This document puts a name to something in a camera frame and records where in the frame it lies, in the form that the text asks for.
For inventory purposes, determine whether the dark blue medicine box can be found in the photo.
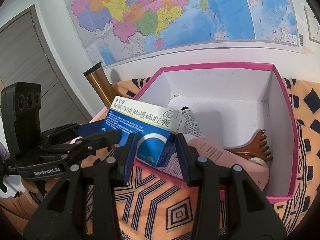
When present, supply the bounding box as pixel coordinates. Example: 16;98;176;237
100;96;181;167

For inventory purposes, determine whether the red tape dispenser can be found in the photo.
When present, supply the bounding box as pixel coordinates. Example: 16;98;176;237
243;155;268;168

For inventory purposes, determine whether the pink fuzzy sleeve forearm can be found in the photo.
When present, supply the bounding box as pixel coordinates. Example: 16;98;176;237
1;190;41;235

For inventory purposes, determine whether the person's left hand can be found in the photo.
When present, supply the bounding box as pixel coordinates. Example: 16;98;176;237
22;177;60;196

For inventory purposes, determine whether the small white ointment tube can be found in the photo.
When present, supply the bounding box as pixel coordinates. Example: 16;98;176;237
181;106;205;139

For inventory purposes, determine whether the orange patterned blanket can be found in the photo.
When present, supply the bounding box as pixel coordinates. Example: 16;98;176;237
80;77;320;240

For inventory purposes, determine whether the pink tube white cap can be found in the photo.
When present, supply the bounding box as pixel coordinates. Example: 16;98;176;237
184;133;270;191

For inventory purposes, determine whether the gold thermos tumbler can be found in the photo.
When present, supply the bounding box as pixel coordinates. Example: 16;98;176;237
84;62;118;108

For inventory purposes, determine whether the white teal medicine box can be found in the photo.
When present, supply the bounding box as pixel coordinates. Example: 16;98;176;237
173;114;186;134

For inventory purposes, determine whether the brown wooden comb massager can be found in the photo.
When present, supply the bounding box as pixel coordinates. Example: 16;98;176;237
226;129;273;162

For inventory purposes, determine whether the pink open cardboard box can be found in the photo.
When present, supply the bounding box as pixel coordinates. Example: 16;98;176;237
88;62;300;205

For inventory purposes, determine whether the large lilac cream tube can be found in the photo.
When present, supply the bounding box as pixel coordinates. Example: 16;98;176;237
167;96;203;117

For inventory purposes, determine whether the grey door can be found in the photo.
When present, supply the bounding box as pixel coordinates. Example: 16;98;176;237
1;6;92;131

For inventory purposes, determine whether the colourful wall map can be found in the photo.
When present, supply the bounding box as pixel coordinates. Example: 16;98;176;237
64;0;300;64

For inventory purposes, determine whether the white wall socket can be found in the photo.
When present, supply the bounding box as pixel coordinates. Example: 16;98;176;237
304;6;320;43

